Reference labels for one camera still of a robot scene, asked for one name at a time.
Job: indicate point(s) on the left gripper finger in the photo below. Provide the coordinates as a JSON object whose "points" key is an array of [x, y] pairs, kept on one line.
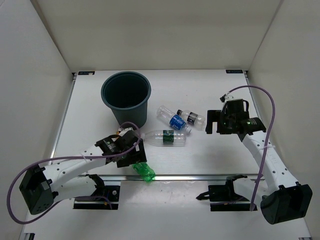
{"points": [[123, 161], [138, 154]]}

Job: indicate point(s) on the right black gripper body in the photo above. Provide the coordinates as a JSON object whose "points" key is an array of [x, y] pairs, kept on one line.
{"points": [[225, 117]]}

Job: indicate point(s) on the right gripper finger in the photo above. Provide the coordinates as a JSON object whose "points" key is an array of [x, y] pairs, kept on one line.
{"points": [[221, 129], [213, 116]]}

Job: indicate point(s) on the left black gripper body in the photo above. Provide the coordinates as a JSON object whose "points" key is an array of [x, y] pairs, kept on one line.
{"points": [[128, 153]]}

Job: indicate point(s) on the green plastic bottle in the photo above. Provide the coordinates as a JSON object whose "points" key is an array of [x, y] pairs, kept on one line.
{"points": [[146, 173]]}

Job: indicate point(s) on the clear bottle black label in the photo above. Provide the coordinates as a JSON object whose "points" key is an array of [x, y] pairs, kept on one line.
{"points": [[196, 120]]}

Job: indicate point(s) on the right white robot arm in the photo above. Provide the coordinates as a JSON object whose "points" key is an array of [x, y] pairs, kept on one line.
{"points": [[282, 198]]}

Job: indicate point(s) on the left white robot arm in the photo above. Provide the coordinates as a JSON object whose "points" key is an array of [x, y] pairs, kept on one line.
{"points": [[41, 187]]}

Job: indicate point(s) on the dark teal plastic bin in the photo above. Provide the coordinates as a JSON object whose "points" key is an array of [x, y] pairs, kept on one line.
{"points": [[127, 93]]}

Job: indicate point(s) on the clear bottle green label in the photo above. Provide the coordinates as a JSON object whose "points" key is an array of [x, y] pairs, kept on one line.
{"points": [[165, 138]]}

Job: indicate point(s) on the clear bottle blue label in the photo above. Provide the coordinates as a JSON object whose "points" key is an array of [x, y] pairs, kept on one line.
{"points": [[172, 119]]}

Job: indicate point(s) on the right black corner label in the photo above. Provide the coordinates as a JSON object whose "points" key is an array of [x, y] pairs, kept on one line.
{"points": [[234, 71]]}

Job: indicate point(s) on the black corner label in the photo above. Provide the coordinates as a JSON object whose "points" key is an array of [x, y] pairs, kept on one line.
{"points": [[86, 73], [234, 71]]}

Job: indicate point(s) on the left black corner label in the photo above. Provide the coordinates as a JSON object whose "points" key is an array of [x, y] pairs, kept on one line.
{"points": [[86, 73]]}

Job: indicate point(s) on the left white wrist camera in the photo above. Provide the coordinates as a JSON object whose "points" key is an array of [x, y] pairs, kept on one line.
{"points": [[122, 131]]}

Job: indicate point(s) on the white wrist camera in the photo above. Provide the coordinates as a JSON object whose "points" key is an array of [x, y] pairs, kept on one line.
{"points": [[226, 97], [122, 131]]}

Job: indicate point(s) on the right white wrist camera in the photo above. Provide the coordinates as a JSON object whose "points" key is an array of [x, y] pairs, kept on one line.
{"points": [[226, 97]]}

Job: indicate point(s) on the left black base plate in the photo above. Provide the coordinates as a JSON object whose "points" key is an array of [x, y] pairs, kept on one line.
{"points": [[106, 198]]}

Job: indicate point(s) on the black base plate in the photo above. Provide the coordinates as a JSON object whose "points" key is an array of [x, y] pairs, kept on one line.
{"points": [[223, 200], [106, 198]]}

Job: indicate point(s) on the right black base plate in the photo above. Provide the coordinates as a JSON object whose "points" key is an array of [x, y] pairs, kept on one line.
{"points": [[223, 200]]}

